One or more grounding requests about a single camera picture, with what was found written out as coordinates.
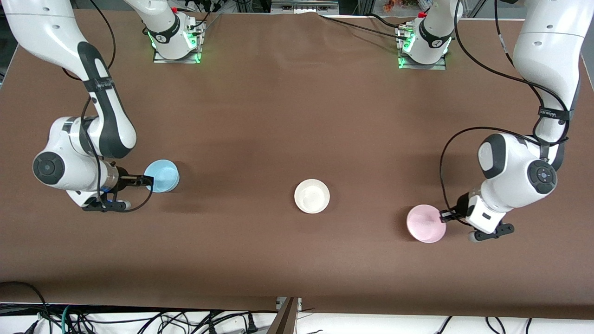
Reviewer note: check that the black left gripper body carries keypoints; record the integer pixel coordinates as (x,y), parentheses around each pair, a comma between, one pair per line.
(461,204)

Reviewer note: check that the pink bowl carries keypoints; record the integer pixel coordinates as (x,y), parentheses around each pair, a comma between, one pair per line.
(424,225)

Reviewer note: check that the orange object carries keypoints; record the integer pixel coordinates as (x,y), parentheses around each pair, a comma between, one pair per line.
(394,4)

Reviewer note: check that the small white bracket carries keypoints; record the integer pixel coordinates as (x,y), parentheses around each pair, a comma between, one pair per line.
(280,302)

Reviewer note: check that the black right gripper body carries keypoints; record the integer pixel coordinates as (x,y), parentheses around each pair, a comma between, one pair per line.
(123,178)

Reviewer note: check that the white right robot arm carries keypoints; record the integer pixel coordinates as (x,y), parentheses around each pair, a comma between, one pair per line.
(55,28)

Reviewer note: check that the white bowl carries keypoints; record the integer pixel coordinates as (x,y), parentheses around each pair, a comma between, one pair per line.
(312,196)

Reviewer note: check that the black power plug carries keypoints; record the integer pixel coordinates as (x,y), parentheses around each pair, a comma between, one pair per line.
(251,323)

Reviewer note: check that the brown table cover sheet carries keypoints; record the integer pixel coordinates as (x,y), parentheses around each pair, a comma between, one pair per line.
(297,116)

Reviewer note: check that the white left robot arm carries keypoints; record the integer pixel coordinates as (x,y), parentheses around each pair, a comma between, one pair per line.
(547,46)

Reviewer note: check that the grey metal box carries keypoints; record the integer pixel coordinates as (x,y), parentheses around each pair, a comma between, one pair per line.
(304,5)

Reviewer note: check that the grey table leg post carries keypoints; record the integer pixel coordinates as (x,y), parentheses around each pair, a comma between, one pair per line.
(284,320)

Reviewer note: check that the light blue bowl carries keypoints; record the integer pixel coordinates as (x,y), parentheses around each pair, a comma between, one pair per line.
(164,178)

